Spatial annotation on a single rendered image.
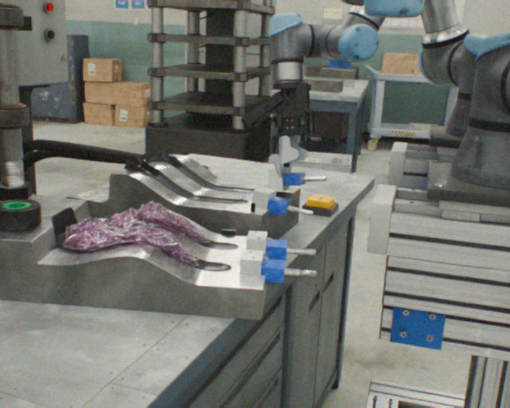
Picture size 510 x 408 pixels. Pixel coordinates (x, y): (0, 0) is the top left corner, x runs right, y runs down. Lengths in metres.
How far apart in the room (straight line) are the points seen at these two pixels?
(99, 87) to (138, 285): 7.19
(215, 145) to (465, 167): 4.38
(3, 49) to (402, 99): 6.40
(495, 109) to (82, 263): 0.70
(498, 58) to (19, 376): 0.82
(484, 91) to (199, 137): 4.44
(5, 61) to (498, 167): 1.21
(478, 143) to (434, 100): 6.70
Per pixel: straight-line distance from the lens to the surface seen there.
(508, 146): 1.01
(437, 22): 1.59
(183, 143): 5.39
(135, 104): 7.96
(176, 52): 8.13
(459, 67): 1.54
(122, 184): 1.41
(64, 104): 8.27
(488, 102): 1.01
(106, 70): 8.07
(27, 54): 1.94
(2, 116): 1.69
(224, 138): 5.27
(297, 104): 1.39
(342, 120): 6.98
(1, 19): 1.67
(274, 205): 1.30
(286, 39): 1.39
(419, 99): 7.71
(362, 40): 1.31
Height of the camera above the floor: 1.26
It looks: 16 degrees down
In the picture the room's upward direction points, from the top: 3 degrees clockwise
